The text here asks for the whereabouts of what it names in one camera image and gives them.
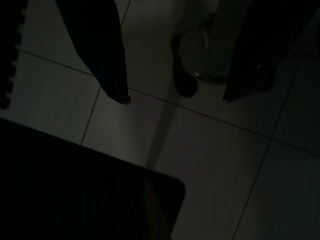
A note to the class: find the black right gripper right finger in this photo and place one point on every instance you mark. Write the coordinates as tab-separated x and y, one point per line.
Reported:
257	45

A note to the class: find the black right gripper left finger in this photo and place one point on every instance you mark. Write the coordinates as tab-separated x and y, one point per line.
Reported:
100	50

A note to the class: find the black interlocking foam mat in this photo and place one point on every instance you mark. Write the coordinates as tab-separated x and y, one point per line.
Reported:
7	50

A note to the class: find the dark rounded-corner mat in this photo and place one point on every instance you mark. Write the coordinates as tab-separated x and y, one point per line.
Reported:
75	190

